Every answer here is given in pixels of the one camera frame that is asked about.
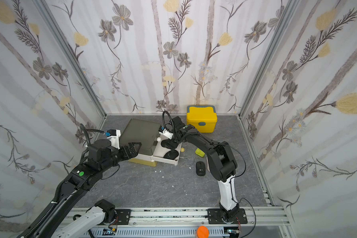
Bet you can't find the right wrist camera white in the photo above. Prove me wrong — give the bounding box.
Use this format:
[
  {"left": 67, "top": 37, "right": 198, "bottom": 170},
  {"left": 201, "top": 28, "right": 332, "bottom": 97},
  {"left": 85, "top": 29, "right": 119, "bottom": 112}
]
[{"left": 159, "top": 127, "right": 173, "bottom": 139}]

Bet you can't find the black computer mouse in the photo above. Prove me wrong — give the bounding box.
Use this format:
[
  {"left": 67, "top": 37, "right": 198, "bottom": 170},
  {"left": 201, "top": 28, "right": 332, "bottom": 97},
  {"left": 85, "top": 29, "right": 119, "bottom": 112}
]
[
  {"left": 196, "top": 161, "right": 206, "bottom": 177},
  {"left": 163, "top": 150, "right": 179, "bottom": 160}
]

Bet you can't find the black corrugated cable conduit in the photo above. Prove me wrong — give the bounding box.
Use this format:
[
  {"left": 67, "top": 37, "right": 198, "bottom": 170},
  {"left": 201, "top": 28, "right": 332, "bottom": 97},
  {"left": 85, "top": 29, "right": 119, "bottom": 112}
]
[{"left": 26, "top": 178, "right": 69, "bottom": 238}]

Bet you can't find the aluminium frame corner post left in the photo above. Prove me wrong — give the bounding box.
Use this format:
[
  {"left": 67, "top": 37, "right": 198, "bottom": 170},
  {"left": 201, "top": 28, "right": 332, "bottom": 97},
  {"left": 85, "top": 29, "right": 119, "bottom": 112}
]
[{"left": 32, "top": 0, "right": 107, "bottom": 118}]

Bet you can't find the white drawer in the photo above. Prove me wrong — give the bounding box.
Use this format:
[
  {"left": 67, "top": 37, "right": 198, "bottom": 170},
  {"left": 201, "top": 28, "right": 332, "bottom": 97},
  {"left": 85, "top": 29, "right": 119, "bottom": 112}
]
[{"left": 151, "top": 142, "right": 181, "bottom": 166}]

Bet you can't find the aluminium frame corner post right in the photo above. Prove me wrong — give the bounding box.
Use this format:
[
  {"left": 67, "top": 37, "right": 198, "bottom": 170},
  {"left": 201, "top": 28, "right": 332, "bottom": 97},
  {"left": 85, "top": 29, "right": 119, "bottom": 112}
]
[{"left": 238, "top": 0, "right": 299, "bottom": 118}]

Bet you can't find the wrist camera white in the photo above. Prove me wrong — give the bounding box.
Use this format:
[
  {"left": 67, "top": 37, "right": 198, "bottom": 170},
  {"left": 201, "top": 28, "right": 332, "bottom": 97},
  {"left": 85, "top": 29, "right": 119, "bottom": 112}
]
[
  {"left": 159, "top": 127, "right": 173, "bottom": 139},
  {"left": 105, "top": 130, "right": 121, "bottom": 149}
]

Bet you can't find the orange round cap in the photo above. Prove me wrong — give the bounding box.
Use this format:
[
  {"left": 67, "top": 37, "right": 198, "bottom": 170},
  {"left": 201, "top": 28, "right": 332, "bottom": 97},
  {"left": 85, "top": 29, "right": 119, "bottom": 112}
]
[{"left": 195, "top": 226, "right": 210, "bottom": 238}]

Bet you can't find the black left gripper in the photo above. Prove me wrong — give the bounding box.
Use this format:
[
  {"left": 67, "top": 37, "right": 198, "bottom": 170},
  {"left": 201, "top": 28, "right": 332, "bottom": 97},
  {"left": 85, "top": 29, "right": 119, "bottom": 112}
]
[{"left": 99, "top": 141, "right": 143, "bottom": 174}]

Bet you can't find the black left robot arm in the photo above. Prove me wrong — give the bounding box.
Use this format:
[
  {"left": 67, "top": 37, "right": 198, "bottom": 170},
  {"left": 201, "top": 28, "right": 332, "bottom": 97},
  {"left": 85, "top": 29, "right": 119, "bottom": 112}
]
[{"left": 18, "top": 139, "right": 142, "bottom": 238}]

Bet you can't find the aluminium frame corner post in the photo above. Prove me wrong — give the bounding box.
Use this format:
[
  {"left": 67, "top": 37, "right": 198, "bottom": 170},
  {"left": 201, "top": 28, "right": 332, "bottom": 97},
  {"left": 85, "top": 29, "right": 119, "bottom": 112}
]
[
  {"left": 238, "top": 0, "right": 299, "bottom": 118},
  {"left": 32, "top": 0, "right": 107, "bottom": 118}
]

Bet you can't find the yellow storage box grey latch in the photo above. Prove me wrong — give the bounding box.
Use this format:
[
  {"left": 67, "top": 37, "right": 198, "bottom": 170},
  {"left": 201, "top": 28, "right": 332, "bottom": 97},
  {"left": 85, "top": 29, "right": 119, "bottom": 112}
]
[{"left": 186, "top": 105, "right": 218, "bottom": 133}]

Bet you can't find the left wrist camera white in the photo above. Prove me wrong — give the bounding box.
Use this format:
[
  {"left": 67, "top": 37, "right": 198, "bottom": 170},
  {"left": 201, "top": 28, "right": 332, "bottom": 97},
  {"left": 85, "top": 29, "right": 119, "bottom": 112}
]
[{"left": 105, "top": 130, "right": 121, "bottom": 149}]

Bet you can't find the three-drawer cabinet olive white yellow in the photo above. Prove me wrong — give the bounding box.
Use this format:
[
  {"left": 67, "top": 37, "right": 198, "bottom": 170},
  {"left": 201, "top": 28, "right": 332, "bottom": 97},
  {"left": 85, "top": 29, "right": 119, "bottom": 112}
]
[{"left": 118, "top": 118, "right": 162, "bottom": 167}]

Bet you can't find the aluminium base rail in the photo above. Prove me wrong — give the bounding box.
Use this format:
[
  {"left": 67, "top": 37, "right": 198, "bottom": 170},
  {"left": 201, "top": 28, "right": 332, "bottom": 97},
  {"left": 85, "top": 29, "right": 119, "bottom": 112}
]
[{"left": 62, "top": 206, "right": 292, "bottom": 238}]

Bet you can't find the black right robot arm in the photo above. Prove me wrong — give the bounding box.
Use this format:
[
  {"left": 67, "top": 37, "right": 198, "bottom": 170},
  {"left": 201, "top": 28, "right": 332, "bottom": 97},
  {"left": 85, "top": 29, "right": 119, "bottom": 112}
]
[{"left": 159, "top": 117, "right": 240, "bottom": 223}]

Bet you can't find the small yellow-green block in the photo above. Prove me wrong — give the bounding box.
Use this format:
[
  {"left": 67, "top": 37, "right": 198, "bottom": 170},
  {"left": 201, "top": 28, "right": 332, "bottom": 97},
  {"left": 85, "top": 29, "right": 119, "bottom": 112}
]
[{"left": 195, "top": 148, "right": 205, "bottom": 158}]

